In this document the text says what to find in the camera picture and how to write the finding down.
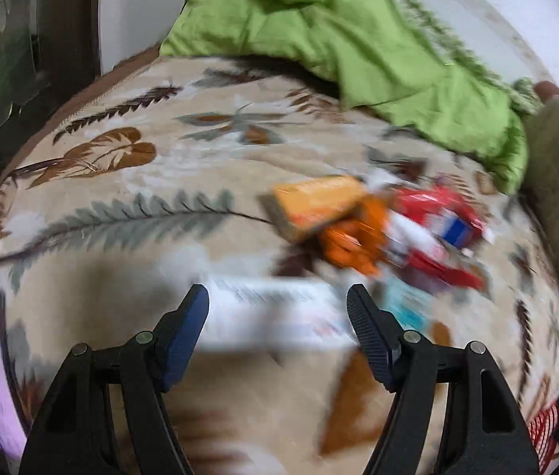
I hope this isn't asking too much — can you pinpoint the dark window with plants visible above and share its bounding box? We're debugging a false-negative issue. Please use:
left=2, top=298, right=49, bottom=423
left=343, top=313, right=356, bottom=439
left=0, top=0, right=57, bottom=162

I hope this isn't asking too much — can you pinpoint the red white blue wrapper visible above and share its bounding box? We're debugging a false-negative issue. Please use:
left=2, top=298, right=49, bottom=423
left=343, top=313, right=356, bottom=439
left=427, top=209, right=474, bottom=250

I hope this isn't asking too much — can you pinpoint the leaf pattern fleece blanket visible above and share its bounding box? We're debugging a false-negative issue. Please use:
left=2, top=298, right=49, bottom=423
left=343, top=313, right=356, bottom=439
left=0, top=56, right=559, bottom=474

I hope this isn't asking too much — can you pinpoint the red snack wrapper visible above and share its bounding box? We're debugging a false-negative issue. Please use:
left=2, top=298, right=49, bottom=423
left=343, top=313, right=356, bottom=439
left=385, top=186, right=486, bottom=292

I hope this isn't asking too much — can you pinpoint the white blue medicine box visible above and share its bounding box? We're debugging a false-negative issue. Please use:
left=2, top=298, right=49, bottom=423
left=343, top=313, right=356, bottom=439
left=199, top=277, right=357, bottom=352

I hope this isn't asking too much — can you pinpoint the light blue small packet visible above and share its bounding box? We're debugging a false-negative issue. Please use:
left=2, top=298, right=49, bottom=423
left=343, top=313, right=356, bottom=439
left=380, top=277, right=433, bottom=333

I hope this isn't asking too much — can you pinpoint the orange snack wrapper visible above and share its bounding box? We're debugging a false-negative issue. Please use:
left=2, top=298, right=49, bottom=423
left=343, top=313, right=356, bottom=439
left=319, top=195, right=389, bottom=277

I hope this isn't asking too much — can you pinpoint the green quilt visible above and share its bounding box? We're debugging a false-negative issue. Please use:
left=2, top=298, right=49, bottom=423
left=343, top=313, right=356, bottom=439
left=160, top=0, right=539, bottom=194

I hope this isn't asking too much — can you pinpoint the red plastic mesh basket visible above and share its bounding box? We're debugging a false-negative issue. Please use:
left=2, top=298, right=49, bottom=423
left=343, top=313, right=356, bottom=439
left=527, top=402, right=559, bottom=474

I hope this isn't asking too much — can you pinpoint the orange cardboard box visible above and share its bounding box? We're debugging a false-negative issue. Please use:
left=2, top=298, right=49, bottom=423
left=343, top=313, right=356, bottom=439
left=260, top=175, right=367, bottom=243

